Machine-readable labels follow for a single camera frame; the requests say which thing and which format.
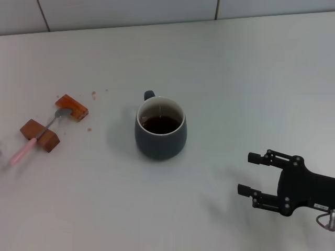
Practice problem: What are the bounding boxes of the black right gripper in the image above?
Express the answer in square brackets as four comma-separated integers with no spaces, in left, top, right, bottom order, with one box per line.
[237,149,335,217]

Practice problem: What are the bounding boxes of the grey ceramic cup with coffee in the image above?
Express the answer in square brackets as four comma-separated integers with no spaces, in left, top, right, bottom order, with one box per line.
[135,90,188,161]

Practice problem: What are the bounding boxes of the pink handled metal spoon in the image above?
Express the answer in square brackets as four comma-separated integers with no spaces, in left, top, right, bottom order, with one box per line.
[9,108,73,165]

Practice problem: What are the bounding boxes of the flat wooden block, stained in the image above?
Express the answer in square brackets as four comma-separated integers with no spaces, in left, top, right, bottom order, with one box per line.
[54,94,89,123]

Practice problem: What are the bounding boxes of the notched wooden block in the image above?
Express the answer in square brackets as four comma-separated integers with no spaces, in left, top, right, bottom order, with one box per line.
[20,119,61,154]

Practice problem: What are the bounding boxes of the thin reddish cable loop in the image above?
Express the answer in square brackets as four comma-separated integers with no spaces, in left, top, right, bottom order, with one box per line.
[316,211,331,231]

